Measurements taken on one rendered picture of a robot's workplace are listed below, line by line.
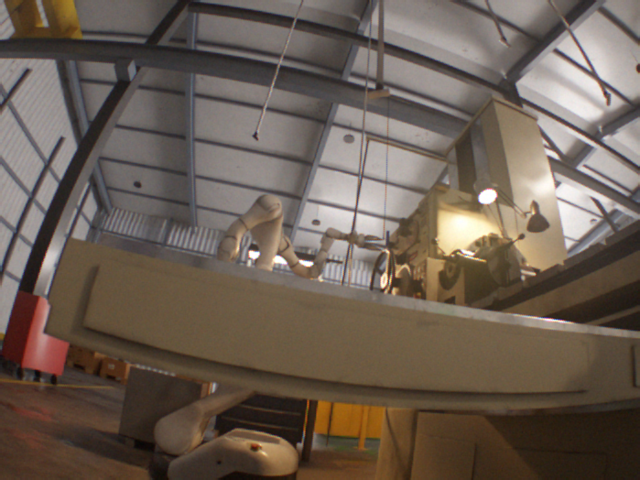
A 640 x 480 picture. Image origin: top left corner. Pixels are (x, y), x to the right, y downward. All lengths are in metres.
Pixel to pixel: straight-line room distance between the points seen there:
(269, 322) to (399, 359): 0.13
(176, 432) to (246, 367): 1.41
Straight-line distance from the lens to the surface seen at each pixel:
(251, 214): 1.71
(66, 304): 0.39
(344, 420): 4.62
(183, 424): 1.72
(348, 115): 11.08
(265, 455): 1.53
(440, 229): 2.12
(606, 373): 0.62
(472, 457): 1.60
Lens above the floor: 0.60
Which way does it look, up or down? 25 degrees up
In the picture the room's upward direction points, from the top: 8 degrees clockwise
